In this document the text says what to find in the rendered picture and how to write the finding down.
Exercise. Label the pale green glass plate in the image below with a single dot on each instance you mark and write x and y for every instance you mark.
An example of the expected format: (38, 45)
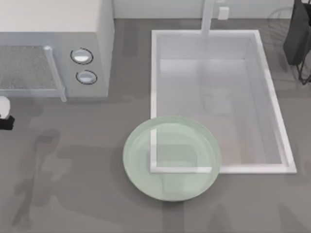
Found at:
(170, 179)

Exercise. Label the white sink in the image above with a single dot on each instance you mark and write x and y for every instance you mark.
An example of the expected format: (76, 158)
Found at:
(218, 97)

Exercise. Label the small microwave knob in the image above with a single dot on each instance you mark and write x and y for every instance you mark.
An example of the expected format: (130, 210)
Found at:
(86, 77)

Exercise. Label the pale microwave oven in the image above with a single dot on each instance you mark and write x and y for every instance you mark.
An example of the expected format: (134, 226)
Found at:
(99, 48)

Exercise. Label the large microwave knob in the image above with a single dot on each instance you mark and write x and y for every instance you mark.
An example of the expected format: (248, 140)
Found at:
(81, 56)

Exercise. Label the tall white tap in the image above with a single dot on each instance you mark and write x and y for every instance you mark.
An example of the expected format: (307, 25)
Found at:
(207, 17)

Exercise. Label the microwave door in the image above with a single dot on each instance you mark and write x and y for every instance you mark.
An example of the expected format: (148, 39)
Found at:
(23, 68)

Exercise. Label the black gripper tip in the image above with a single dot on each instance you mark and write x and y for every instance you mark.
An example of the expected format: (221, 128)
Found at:
(5, 123)

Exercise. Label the pale grey rounded box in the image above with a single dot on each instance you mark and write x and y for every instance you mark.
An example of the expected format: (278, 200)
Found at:
(4, 106)

